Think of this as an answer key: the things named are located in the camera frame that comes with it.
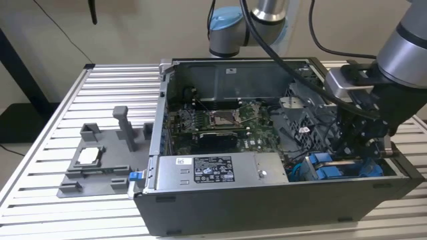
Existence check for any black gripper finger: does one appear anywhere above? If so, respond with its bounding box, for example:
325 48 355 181
335 107 375 157
361 118 397 158

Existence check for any black disk wire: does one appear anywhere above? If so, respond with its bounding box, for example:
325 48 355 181
317 119 341 152

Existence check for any black wire with white label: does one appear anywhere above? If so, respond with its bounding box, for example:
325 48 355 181
279 126 337 153

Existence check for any disk bay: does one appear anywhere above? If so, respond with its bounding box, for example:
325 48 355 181
301 148 397 181

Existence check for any black RAM slot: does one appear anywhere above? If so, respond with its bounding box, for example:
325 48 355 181
192 96 243 104

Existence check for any grey metal drive cage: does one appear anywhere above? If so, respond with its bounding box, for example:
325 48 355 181
277 68 341 151

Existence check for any green motherboard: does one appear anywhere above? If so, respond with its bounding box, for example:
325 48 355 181
165 99 284 156

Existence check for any metal socket cover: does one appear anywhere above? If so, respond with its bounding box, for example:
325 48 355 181
237 103 261 118

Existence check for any CPU socket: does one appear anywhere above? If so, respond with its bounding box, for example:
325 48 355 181
204 109 241 127

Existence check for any black graphics card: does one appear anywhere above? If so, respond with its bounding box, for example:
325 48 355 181
196 131 240 151

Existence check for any black open PC case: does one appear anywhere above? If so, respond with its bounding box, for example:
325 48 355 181
132 56 427 237

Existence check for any silver power supply unit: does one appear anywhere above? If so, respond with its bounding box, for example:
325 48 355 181
154 152 289 191

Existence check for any grey parts rack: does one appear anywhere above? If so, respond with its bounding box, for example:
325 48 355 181
56 106 154 198

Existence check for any silver CPU chip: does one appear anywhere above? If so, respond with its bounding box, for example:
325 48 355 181
77 147 101 165

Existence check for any black hanging rod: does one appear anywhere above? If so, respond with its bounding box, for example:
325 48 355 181
88 0 98 25

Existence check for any black desk stand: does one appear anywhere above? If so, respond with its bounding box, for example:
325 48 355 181
0 27 61 145

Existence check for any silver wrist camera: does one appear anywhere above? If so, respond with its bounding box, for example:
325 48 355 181
324 66 375 105

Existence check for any coloured power wire bundle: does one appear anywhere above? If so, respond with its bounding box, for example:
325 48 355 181
285 156 304 181

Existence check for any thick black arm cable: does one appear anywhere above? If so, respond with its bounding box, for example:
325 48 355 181
239 0 381 119

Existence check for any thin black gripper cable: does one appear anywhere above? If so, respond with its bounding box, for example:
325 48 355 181
308 0 380 60

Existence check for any white upright post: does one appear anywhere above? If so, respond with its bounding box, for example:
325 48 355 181
276 0 297 58

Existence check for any thin black arm cable loop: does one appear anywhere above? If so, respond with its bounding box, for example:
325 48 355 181
205 0 217 28

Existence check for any thin black wall cable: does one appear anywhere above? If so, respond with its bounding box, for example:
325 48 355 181
32 0 94 65

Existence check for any black floor cable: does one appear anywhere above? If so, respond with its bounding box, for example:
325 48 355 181
0 143 24 157

